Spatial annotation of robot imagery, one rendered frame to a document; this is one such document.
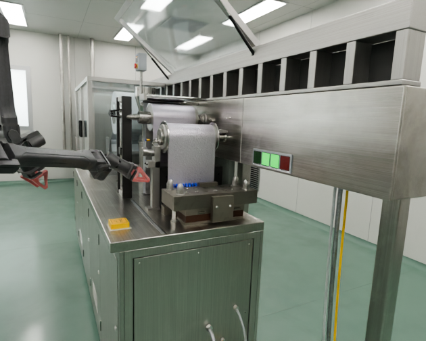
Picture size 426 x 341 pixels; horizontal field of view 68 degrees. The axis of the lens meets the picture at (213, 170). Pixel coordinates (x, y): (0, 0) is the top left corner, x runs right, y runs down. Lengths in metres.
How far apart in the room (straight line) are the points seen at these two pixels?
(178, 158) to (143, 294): 0.59
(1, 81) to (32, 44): 5.65
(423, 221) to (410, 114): 2.71
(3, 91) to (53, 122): 5.54
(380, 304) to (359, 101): 0.67
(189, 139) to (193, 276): 0.60
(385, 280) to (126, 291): 0.89
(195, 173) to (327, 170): 0.66
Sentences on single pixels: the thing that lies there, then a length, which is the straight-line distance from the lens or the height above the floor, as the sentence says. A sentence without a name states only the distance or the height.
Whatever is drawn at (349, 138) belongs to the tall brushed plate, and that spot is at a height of 1.30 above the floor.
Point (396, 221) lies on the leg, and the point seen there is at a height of 1.04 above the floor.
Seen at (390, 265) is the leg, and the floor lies 0.90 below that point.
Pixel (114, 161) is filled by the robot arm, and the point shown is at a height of 1.15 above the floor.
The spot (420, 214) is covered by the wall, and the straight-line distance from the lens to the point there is 3.63.
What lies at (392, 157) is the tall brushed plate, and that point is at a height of 1.26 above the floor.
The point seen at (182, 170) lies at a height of 1.10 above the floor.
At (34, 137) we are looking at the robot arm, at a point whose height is 1.24.
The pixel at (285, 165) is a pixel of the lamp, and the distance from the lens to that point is 1.21.
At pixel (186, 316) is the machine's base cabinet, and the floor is 0.53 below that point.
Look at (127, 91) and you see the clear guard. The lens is 2.43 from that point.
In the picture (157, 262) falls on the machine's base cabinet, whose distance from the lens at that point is 1.26.
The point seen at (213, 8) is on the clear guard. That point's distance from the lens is 1.52.
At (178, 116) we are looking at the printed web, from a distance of 1.69.
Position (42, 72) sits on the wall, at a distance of 6.94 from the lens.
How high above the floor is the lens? 1.34
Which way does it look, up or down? 9 degrees down
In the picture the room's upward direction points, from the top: 2 degrees clockwise
